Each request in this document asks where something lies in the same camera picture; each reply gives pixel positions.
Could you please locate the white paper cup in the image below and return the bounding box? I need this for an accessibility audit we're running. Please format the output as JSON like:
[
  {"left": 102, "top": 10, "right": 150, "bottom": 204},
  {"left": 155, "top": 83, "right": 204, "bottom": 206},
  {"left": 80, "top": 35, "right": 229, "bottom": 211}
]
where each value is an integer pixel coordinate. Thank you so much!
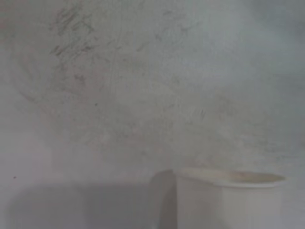
[{"left": 175, "top": 167, "right": 287, "bottom": 229}]

